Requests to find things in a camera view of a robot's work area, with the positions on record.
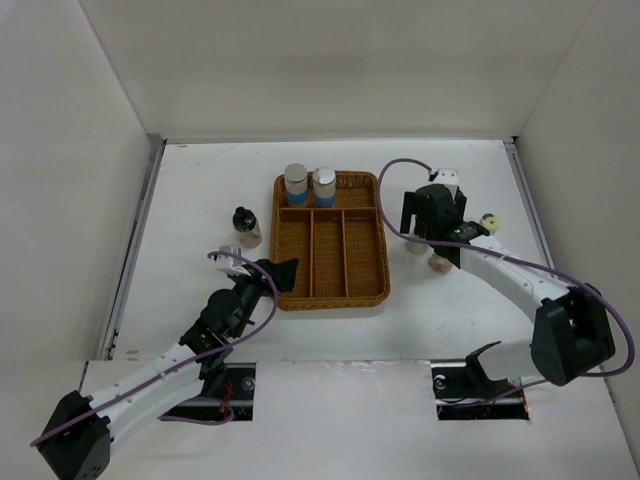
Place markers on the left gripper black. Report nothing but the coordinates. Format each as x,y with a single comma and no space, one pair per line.
282,272

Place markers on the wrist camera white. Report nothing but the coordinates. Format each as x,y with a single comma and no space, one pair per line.
228,260
445,176

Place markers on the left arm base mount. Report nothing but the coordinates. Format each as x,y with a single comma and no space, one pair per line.
228,398

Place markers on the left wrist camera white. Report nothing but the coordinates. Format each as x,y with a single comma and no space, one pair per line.
228,260

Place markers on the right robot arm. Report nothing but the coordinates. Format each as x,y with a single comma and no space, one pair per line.
571,331

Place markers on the brown wicker divided tray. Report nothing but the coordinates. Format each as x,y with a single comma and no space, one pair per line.
342,254

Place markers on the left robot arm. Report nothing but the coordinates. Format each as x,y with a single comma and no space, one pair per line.
84,430

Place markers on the dark-lid spice grinder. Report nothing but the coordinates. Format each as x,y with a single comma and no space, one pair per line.
416,247

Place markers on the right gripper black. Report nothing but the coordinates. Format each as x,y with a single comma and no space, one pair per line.
409,211

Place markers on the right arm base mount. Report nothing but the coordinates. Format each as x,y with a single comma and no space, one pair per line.
461,394

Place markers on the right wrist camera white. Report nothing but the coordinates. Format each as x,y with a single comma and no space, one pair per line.
445,176

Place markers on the silver-lid jar blue label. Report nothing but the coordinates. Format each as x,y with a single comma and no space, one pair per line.
296,185
324,187

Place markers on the yellow-cap bottle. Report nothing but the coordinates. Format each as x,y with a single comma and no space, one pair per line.
491,222

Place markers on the pink-cap bottle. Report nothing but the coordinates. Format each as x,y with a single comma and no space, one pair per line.
440,264

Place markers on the black-cap bottle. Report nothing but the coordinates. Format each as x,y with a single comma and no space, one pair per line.
247,228

